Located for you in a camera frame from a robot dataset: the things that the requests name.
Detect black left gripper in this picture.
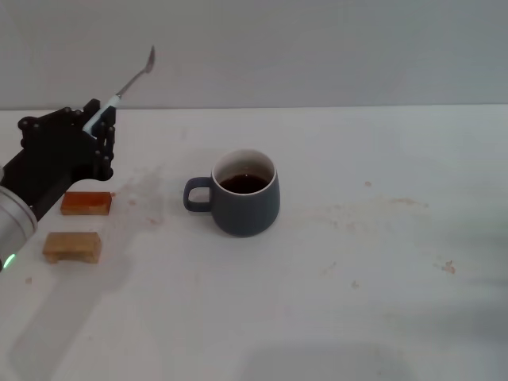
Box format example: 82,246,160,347
0,98,118,220

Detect blue handled metal spoon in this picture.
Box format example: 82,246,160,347
82,44,156,135

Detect grey ceramic coffee cup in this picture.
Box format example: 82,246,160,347
182,148,281,238

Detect reddish brown wooden block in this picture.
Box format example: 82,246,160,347
60,191,113,217

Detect light notched wooden block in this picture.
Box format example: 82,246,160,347
42,231,102,264

